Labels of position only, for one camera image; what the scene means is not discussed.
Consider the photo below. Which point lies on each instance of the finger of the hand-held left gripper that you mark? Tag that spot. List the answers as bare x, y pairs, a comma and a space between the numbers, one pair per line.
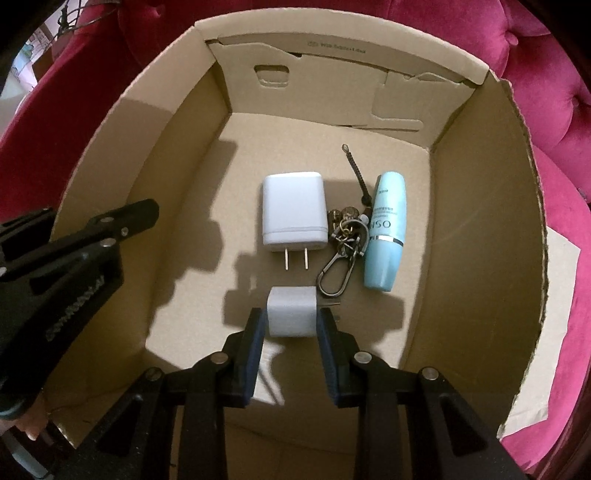
134, 214

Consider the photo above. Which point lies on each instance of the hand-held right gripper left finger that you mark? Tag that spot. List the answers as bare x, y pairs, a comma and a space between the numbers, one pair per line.
254, 360

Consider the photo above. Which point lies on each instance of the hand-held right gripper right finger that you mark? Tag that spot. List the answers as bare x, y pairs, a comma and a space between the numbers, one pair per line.
328, 364

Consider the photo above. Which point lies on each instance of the small white charger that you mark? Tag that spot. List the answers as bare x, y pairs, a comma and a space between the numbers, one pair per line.
291, 309

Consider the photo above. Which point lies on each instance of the cardboard box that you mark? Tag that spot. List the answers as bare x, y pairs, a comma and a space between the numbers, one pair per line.
392, 332

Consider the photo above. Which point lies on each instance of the teal cosmetic bottle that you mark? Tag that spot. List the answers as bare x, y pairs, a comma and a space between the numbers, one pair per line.
385, 258

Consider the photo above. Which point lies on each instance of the large white charger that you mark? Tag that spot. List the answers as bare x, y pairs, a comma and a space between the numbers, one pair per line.
293, 207

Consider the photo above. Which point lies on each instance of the person's left hand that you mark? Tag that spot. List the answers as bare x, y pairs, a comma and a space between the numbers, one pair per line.
32, 427

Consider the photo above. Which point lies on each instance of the white paper sheet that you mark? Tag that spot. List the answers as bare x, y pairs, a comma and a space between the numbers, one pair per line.
561, 286

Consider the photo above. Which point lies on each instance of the red velvet tufted sofa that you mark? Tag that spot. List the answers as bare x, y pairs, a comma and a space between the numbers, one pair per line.
554, 69

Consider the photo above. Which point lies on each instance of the wall poster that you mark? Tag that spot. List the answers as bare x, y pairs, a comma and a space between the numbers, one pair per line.
27, 57

